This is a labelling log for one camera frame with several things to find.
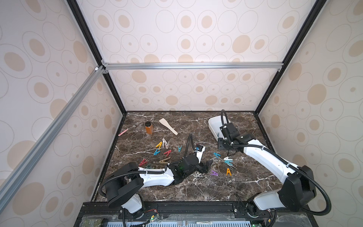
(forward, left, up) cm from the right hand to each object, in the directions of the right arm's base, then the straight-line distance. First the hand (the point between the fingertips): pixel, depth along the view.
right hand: (226, 144), depth 86 cm
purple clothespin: (-14, +7, -12) cm, 19 cm away
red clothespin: (-1, +37, -11) cm, 38 cm away
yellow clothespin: (+5, +44, -11) cm, 45 cm away
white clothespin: (+7, +40, -10) cm, 42 cm away
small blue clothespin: (+2, +29, -11) cm, 31 cm away
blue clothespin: (-1, +44, -11) cm, 46 cm away
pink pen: (+14, +73, -9) cm, 75 cm away
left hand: (-11, +9, 0) cm, 15 cm away
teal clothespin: (-5, -3, -13) cm, 14 cm away
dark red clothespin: (-9, +52, -11) cm, 54 cm away
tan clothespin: (-7, +39, -11) cm, 41 cm away
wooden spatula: (+26, +43, -11) cm, 52 cm away
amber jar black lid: (+14, +52, -3) cm, 54 cm away
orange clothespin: (-12, -2, -13) cm, 17 cm away
